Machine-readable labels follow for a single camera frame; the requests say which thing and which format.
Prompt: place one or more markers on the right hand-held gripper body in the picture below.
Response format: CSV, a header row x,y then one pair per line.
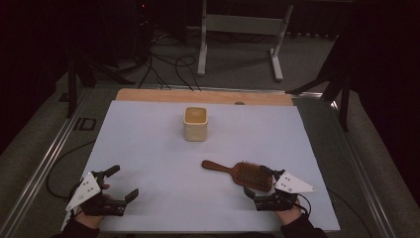
x,y
290,185

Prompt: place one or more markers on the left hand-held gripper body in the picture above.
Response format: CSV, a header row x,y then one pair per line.
x,y
84,191

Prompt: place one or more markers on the person's right hand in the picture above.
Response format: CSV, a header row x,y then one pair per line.
x,y
289,217

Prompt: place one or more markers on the person's left hand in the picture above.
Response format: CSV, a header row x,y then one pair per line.
x,y
90,221

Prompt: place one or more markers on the aluminium rail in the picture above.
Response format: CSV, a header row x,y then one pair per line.
x,y
363,175
43,165

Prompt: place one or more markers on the white paper sheet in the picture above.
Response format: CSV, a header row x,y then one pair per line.
x,y
148,148

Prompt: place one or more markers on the brown wooden hairbrush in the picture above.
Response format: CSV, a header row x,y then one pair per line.
x,y
246,175

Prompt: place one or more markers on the black tripod stand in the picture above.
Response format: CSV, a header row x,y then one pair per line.
x,y
72,89
343,95

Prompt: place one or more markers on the grey metal stand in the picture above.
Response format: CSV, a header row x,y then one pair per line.
x,y
244,24

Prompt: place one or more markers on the cream square ceramic cup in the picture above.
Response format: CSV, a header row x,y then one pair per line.
x,y
195,127

